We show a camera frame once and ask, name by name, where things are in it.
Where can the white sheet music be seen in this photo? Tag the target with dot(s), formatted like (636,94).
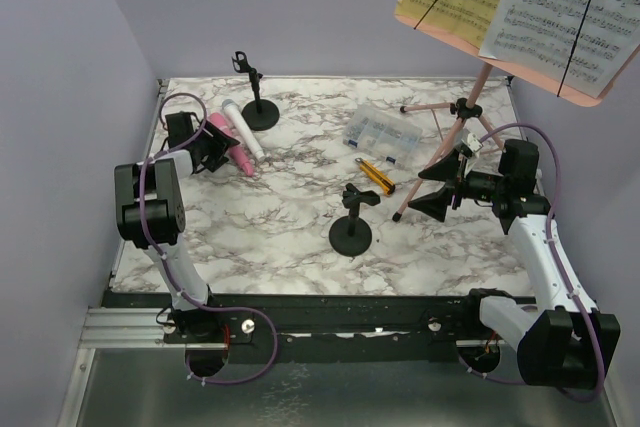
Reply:
(581,43)

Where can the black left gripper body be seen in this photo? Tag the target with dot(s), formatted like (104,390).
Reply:
(205,146)

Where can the yellow utility knife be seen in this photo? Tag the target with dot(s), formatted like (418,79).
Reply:
(376,176)

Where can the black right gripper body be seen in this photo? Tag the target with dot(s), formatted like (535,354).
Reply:
(460,187)

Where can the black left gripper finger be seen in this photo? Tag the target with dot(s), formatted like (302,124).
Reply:
(215,159)
(220,139)

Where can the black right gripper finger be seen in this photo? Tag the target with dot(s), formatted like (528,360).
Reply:
(442,170)
(435,204)

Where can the black round-base mic stand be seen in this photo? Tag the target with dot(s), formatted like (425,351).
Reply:
(259,114)

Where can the pink music stand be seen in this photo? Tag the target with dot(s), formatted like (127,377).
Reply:
(465,108)

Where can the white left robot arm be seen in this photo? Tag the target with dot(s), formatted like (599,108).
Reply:
(150,213)

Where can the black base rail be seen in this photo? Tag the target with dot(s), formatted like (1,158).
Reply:
(257,329)

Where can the white toy microphone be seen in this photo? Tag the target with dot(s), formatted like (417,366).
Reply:
(232,112)

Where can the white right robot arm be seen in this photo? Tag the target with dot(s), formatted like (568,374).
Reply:
(568,343)

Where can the pink toy microphone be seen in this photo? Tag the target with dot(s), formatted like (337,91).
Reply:
(237,152)

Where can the clear plastic organizer box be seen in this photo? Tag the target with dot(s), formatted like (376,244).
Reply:
(382,136)

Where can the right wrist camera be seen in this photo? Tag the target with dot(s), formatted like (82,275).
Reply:
(468,144)

